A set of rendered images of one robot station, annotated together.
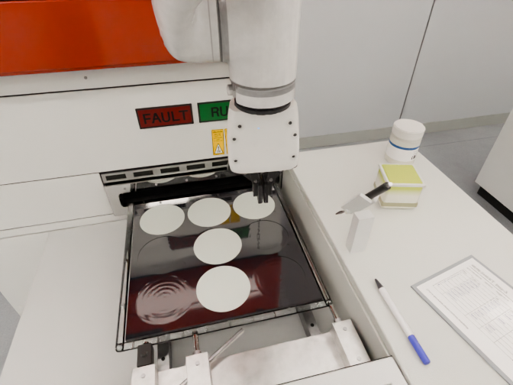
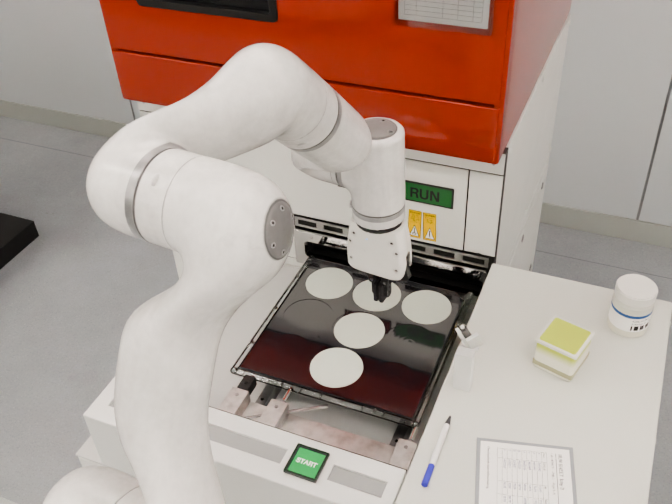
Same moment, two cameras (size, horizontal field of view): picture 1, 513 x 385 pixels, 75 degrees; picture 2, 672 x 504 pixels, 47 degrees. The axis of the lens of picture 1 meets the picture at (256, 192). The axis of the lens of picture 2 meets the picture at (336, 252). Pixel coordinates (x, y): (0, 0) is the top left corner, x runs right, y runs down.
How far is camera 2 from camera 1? 87 cm
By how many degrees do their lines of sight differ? 30
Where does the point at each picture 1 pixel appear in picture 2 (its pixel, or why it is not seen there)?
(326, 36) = not seen: outside the picture
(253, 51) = (356, 190)
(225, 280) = (342, 362)
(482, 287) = (543, 473)
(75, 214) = not seen: hidden behind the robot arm
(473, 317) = (503, 485)
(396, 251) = (499, 408)
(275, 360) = (337, 441)
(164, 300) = (284, 353)
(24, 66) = not seen: hidden behind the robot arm
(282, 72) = (377, 208)
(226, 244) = (367, 333)
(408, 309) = (453, 451)
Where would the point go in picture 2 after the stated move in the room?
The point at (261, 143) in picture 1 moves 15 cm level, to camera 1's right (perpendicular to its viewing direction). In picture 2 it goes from (369, 251) to (451, 285)
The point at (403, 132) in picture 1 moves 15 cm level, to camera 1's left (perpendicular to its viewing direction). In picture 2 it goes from (618, 291) to (538, 261)
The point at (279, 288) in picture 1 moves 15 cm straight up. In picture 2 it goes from (382, 391) to (381, 333)
